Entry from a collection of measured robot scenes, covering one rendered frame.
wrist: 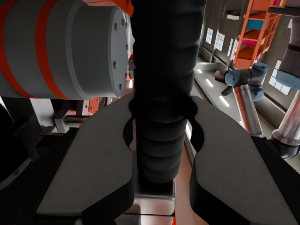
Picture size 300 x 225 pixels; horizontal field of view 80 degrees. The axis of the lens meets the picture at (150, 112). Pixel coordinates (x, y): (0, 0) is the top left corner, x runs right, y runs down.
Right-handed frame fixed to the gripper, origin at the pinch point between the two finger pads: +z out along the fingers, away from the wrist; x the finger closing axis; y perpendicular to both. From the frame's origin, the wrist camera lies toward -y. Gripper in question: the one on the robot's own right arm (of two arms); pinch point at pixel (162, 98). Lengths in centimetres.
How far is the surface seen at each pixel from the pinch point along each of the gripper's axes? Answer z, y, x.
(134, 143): 8.5, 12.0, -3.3
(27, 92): 11.2, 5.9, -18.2
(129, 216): -2.5, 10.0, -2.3
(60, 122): 18.1, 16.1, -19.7
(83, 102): 32.0, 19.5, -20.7
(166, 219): -2.5, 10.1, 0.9
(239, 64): 507, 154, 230
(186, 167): 483, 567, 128
